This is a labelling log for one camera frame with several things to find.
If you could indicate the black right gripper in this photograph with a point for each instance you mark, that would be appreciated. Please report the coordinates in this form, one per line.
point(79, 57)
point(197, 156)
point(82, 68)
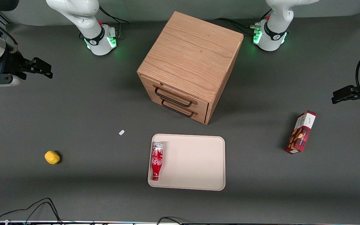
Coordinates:
point(10, 63)

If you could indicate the red coke bottle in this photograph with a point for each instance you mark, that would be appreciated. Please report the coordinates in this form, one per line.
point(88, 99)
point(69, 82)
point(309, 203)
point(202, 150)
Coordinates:
point(157, 162)

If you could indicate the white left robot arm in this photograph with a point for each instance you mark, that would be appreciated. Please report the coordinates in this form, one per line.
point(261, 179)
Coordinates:
point(277, 28)

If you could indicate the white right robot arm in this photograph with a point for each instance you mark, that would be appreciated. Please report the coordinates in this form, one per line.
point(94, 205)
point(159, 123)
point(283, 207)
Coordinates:
point(86, 18)

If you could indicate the beige rectangular tray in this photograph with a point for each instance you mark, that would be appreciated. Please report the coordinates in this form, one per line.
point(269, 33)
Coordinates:
point(195, 162)

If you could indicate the red plaid cookie box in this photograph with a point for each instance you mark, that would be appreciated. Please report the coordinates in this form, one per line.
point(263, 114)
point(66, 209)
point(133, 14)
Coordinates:
point(300, 134)

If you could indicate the yellow lemon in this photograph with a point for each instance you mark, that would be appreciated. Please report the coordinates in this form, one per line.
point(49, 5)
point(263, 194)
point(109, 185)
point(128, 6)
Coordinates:
point(52, 157)

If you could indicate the small white plastic piece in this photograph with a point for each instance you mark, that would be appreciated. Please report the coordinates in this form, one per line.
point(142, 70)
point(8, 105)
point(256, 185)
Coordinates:
point(121, 132)

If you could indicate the wooden drawer cabinet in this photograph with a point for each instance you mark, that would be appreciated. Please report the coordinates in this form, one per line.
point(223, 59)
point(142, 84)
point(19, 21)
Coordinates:
point(192, 53)

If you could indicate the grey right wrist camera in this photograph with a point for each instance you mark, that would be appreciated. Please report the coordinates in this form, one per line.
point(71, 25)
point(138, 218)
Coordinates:
point(2, 80)

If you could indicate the aluminium frame rail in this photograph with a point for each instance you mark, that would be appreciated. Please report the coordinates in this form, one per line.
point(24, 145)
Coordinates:
point(2, 18)

